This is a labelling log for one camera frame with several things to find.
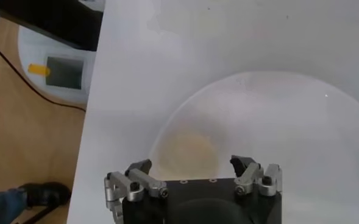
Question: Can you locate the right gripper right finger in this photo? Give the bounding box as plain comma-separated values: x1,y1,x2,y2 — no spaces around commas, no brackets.
229,155,283,197

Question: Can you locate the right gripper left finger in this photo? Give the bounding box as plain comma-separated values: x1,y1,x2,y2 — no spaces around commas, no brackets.
104,158,169,224

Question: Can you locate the white steamed baozi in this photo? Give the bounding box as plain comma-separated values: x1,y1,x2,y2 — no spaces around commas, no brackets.
157,133,219,180

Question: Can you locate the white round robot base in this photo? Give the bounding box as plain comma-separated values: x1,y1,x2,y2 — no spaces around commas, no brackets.
17,26,97,104

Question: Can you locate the white round plate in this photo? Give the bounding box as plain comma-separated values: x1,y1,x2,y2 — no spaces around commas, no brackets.
148,71,359,224

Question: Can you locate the black shoe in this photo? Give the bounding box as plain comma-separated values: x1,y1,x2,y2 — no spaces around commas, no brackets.
20,181,73,211

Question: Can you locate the blue jeans leg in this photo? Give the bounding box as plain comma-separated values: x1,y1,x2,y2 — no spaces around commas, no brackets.
0,187,28,224

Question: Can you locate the black robot column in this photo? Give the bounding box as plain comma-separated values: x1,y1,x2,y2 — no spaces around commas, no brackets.
0,0,104,52

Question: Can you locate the black floor cable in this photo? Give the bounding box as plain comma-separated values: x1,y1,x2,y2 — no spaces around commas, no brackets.
0,36,87,113

